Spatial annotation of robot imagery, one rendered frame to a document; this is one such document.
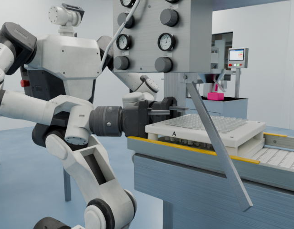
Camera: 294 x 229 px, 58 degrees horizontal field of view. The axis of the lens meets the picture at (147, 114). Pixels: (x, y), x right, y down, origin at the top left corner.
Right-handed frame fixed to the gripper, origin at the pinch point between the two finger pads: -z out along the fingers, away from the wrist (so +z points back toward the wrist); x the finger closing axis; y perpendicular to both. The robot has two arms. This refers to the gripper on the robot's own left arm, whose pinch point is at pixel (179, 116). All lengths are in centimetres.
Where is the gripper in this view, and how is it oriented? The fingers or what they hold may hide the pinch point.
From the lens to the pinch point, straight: 84.9
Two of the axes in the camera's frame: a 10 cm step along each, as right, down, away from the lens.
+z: -7.0, -1.1, 7.1
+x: 0.1, 9.9, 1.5
